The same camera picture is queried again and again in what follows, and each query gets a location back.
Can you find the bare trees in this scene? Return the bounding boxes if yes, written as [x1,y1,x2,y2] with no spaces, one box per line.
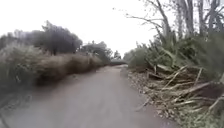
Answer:
[113,0,224,44]

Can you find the dry leaf litter verge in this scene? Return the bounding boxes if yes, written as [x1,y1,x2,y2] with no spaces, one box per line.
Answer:
[124,64,224,128]

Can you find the grey asphalt path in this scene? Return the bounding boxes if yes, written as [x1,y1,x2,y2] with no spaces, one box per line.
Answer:
[0,64,181,128]

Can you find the row of trees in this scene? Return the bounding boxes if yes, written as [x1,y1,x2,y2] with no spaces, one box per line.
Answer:
[0,20,123,64]

